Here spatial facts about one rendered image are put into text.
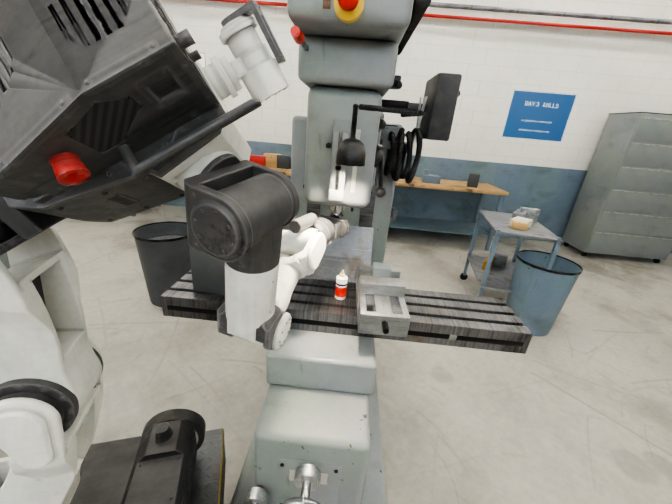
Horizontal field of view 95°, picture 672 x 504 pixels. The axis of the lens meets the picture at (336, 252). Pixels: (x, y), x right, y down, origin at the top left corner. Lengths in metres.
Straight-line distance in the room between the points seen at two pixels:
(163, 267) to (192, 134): 2.40
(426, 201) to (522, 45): 2.45
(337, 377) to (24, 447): 0.69
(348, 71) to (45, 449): 0.98
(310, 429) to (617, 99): 6.09
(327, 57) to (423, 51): 4.52
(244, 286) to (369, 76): 0.59
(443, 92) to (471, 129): 4.26
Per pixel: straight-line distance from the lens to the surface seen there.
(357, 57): 0.87
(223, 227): 0.41
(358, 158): 0.76
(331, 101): 0.90
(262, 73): 0.58
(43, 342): 0.74
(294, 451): 1.00
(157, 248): 2.74
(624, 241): 6.18
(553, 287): 3.00
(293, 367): 1.02
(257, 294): 0.53
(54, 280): 0.78
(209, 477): 1.36
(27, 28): 0.47
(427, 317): 1.11
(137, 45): 0.40
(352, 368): 1.00
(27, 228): 0.63
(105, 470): 1.27
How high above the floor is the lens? 1.53
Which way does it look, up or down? 22 degrees down
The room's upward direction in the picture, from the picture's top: 5 degrees clockwise
